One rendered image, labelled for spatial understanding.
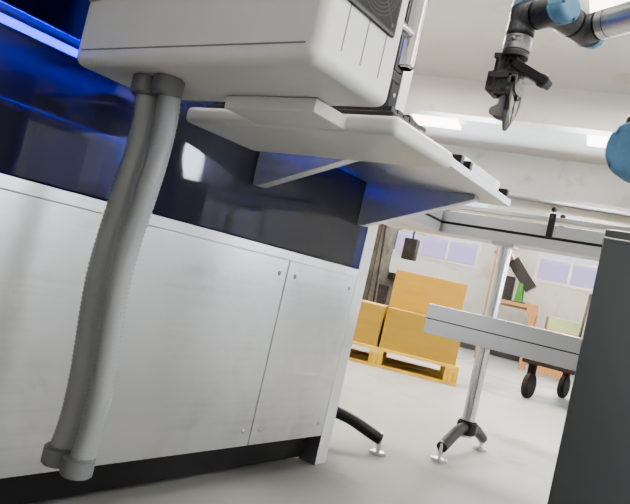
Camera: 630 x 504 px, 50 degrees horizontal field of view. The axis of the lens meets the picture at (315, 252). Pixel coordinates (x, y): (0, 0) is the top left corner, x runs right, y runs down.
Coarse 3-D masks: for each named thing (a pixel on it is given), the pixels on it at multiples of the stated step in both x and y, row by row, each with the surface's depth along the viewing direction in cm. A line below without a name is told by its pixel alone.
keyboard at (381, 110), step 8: (208, 104) 122; (216, 104) 121; (224, 104) 120; (344, 112) 104; (352, 112) 103; (360, 112) 102; (368, 112) 102; (376, 112) 101; (384, 112) 100; (392, 112) 99; (400, 112) 103; (408, 120) 105; (416, 128) 105; (424, 128) 109
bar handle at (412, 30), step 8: (416, 0) 98; (424, 0) 98; (416, 8) 98; (424, 8) 98; (408, 16) 99; (416, 16) 98; (424, 16) 98; (408, 24) 98; (416, 24) 98; (408, 32) 97; (416, 32) 98; (408, 40) 98; (416, 40) 98; (408, 48) 98; (416, 48) 98; (400, 56) 98; (408, 56) 98; (416, 56) 98; (400, 64) 98; (408, 64) 98
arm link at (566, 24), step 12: (540, 0) 172; (552, 0) 168; (564, 0) 166; (576, 0) 168; (528, 12) 174; (540, 12) 171; (552, 12) 168; (564, 12) 166; (576, 12) 168; (540, 24) 173; (552, 24) 171; (564, 24) 170; (576, 24) 172
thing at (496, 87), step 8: (496, 56) 181; (504, 56) 180; (512, 56) 179; (520, 56) 178; (528, 56) 178; (496, 64) 182; (504, 64) 180; (488, 72) 180; (496, 72) 179; (504, 72) 177; (512, 72) 178; (520, 72) 177; (488, 80) 180; (496, 80) 179; (504, 80) 178; (512, 80) 178; (520, 80) 178; (488, 88) 179; (496, 88) 178; (504, 88) 177; (520, 88) 179; (496, 96) 183; (520, 96) 180
